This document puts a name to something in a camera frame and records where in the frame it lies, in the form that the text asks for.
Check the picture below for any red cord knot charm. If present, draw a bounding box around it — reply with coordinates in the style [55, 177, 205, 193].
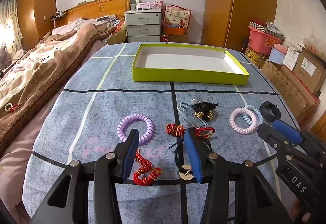
[165, 123, 216, 139]

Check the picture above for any grey drawer nightstand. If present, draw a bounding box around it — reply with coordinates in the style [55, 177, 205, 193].
[124, 8, 162, 43]

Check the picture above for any bed with brown blanket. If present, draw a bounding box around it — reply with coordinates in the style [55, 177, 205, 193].
[0, 23, 112, 153]

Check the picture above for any pink spiral hair tie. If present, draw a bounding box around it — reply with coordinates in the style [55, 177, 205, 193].
[229, 108, 258, 135]

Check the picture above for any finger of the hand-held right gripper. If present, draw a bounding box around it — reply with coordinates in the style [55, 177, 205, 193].
[257, 123, 306, 161]
[272, 118, 326, 163]

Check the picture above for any floral quilt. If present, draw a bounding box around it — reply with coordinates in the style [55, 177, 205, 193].
[0, 43, 74, 110]

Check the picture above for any small brown cardboard box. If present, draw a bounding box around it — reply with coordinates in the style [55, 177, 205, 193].
[168, 33, 189, 43]

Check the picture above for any black smart band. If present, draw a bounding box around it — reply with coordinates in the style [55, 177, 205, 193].
[259, 101, 282, 123]

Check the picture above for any large brown cardboard box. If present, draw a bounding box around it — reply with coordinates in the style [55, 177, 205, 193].
[261, 60, 321, 123]

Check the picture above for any patterned curtain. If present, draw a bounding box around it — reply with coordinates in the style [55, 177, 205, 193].
[0, 0, 23, 51]

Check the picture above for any striped flat box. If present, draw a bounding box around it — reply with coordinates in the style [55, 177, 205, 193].
[250, 21, 286, 40]

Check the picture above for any pink floral box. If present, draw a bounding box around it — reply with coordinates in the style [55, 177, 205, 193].
[138, 0, 163, 10]

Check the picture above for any white labelled cardboard box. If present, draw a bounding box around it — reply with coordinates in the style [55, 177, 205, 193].
[283, 46, 303, 72]

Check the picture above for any pink plastic bucket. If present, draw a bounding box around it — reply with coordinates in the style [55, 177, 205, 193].
[248, 25, 282, 55]

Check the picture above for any red gift bag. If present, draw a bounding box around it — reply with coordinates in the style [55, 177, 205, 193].
[163, 5, 191, 31]

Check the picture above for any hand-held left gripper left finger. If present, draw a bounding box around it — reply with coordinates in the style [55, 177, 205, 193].
[31, 129, 140, 224]

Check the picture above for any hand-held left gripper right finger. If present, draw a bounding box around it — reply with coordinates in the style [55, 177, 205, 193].
[184, 128, 292, 224]

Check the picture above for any pale blue box pink lid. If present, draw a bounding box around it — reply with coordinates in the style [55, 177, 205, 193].
[269, 43, 289, 65]

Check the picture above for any light blue spiral hair tie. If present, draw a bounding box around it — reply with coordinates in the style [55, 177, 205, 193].
[242, 105, 264, 129]

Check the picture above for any black cord gold coin pendant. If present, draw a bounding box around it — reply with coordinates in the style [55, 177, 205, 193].
[168, 138, 213, 181]

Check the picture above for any green shallow cardboard box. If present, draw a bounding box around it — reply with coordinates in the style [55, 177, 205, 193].
[132, 43, 250, 86]

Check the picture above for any grey cord with gold bells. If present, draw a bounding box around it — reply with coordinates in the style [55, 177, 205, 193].
[177, 102, 214, 129]

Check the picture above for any brown stuffed toy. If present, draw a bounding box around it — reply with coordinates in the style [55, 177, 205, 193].
[0, 46, 14, 62]

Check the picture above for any red braided bracelet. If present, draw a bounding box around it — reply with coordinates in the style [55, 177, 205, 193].
[132, 149, 163, 186]

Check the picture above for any red and white bracelet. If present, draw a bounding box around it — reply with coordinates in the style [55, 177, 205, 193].
[4, 103, 19, 113]

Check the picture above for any purple spiral hair tie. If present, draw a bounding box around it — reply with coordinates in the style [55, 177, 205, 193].
[117, 113, 155, 143]

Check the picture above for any yellow black patterned box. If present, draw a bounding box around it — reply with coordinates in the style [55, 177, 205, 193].
[245, 46, 270, 69]

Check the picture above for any narrow wooden wardrobe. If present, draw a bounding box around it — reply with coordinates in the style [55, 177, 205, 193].
[16, 0, 57, 50]

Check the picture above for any wooden headboard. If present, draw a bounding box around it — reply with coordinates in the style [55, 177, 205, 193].
[55, 0, 131, 28]

